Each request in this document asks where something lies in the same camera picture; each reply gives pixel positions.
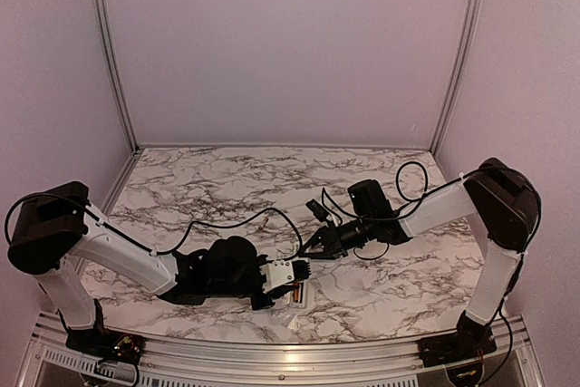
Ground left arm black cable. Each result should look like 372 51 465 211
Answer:
3 191 305 261

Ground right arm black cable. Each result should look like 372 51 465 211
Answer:
319 160 543 387

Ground right aluminium frame post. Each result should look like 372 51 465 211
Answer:
430 0 482 157

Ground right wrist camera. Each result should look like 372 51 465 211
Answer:
305 199 329 222

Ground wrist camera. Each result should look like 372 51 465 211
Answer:
305 199 329 222
259 260 311 293

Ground front aluminium rail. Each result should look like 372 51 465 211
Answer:
16 313 546 386

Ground left aluminium frame post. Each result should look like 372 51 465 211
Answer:
93 0 140 154

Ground white remote control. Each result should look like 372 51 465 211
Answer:
282 281 309 309

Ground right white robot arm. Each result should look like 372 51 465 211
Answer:
298 158 542 358

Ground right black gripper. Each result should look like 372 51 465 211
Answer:
297 213 375 259

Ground aluminium frame post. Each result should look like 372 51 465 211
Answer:
430 0 482 157
93 0 140 154

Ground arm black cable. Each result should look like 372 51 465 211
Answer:
3 191 305 261
319 160 543 387

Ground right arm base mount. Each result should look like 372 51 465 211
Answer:
418 333 497 367

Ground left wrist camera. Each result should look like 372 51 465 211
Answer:
259 260 311 293

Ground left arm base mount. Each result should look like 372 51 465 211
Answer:
65 329 145 364

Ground black gold AAA battery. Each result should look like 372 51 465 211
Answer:
258 218 269 231

